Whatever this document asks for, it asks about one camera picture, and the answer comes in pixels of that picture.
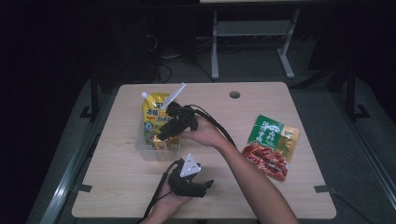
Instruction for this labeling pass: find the aluminium frame rail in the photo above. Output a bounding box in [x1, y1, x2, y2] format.
[38, 90, 120, 224]
[330, 90, 396, 200]

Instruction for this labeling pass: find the yellow green seasoning pouch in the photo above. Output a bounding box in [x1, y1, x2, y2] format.
[141, 91, 181, 147]

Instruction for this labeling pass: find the green red seasoning packet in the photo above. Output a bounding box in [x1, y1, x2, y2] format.
[241, 114, 301, 182]

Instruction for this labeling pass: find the clear plastic container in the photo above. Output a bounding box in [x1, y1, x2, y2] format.
[134, 120, 182, 162]

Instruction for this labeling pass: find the grey metal bracket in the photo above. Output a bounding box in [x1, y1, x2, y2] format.
[313, 185, 338, 194]
[73, 184, 93, 194]

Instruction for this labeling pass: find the person's left hand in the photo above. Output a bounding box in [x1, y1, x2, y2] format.
[146, 183, 194, 221]

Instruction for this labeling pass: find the small yellow red box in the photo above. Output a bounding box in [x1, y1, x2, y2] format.
[151, 135, 173, 151]

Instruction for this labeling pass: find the person's right hand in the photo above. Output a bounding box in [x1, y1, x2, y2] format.
[177, 114, 233, 151]

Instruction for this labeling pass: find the black floor cable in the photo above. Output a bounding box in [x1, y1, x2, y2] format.
[146, 31, 216, 83]

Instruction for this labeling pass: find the grey metal stand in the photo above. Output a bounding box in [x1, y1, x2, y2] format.
[210, 8, 302, 81]

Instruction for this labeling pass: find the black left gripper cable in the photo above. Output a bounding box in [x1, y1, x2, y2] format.
[141, 160, 185, 224]

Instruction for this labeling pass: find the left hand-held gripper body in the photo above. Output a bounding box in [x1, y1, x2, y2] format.
[167, 153, 202, 198]

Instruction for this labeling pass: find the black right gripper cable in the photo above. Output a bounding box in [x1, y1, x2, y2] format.
[183, 104, 237, 147]

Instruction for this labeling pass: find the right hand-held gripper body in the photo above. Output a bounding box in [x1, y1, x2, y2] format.
[160, 81, 200, 134]

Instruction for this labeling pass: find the black metal stand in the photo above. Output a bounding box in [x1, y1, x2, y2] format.
[345, 64, 372, 121]

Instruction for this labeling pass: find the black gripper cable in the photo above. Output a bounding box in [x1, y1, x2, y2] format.
[141, 160, 185, 224]
[183, 104, 237, 147]

